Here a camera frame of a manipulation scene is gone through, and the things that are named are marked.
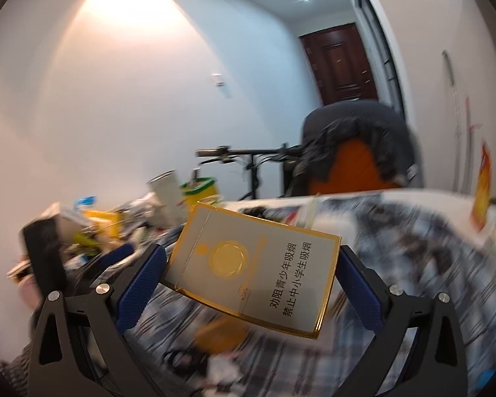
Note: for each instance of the black bicycle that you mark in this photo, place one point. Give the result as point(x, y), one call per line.
point(252, 151)

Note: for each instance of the gold white cigarette carton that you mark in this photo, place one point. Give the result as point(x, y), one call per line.
point(252, 273)

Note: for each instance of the yellow container with green lid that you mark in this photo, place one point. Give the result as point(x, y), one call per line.
point(200, 192)

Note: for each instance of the chair with grey jacket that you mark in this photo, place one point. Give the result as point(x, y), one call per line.
point(355, 111)

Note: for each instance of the blue plaid cloth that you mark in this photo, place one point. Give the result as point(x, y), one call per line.
point(417, 256)

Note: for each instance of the orange yellow snack box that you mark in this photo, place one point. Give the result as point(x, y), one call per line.
point(481, 190)

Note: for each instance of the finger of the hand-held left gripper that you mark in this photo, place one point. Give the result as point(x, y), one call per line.
point(107, 256)

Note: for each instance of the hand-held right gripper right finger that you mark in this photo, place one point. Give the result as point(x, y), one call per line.
point(359, 289)

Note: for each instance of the yellow packet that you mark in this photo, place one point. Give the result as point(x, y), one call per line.
point(99, 217)

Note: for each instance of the pile of mixed small packets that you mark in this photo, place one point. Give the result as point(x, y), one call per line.
point(107, 227)

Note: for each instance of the dark grey crumpled jacket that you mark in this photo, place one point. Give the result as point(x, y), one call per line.
point(334, 132)

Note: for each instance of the person's left hand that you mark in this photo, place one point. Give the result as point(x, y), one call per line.
point(27, 293)

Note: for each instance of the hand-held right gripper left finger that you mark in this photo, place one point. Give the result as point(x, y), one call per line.
point(140, 285)

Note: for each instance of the tall white patterned tumbler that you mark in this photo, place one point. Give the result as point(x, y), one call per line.
point(167, 198)

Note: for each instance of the white wall switch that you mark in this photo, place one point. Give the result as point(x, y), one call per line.
point(218, 80)

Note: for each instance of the black framed glass door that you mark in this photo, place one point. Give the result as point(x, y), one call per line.
point(390, 70)

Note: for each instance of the orange chair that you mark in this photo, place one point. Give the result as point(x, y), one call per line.
point(355, 169)

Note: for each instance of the brown wooden door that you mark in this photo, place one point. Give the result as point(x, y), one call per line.
point(339, 66)

